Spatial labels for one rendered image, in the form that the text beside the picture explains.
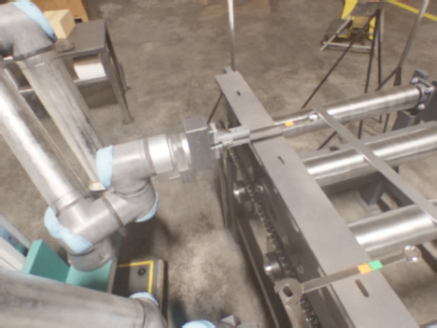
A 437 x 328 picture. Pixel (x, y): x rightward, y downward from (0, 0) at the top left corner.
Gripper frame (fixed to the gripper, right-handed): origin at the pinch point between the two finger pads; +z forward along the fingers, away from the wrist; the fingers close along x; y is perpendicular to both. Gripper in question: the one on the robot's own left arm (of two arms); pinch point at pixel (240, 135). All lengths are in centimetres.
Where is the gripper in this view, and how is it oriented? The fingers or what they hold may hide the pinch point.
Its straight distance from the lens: 71.0
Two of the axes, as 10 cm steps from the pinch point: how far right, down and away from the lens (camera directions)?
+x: 0.8, 7.0, 7.1
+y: -2.7, -6.7, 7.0
